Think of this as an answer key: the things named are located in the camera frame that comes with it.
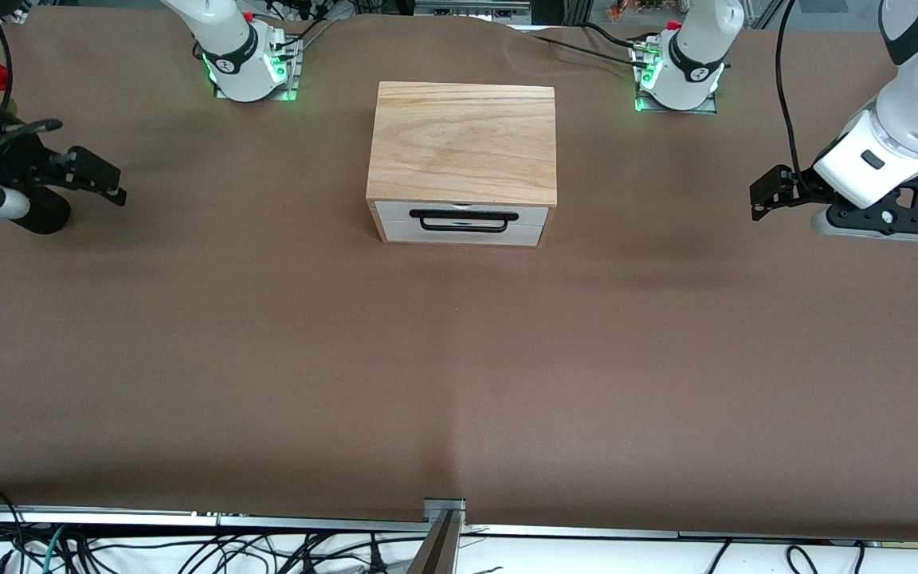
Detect black cable on cloth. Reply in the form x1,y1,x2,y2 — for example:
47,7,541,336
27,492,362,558
529,22,653,63

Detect wooden drawer cabinet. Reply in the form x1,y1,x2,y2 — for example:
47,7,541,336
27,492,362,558
366,81,558,248

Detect tangled black cables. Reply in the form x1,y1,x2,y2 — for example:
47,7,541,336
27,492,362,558
61,529,428,574

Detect grey power strip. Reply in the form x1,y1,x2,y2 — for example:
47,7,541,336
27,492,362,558
414,0,533,23

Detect thin black floor cable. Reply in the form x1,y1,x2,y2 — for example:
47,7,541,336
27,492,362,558
784,544,820,574
704,541,736,574

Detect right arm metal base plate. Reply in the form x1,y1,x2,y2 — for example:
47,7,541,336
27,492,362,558
214,33,302,104

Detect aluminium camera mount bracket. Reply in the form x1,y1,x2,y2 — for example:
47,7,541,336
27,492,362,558
410,499,468,574

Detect brown table cloth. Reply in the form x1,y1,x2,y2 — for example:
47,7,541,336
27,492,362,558
0,6,918,545

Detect white drawer with black handle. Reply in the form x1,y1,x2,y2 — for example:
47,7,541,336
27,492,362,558
374,200,552,247

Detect teal cable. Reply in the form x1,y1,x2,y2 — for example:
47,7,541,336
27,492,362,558
41,526,69,574

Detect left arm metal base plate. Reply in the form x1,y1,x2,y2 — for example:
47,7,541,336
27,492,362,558
633,38,720,118

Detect aluminium table edge rail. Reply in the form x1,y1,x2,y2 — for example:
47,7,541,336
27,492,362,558
0,509,679,540

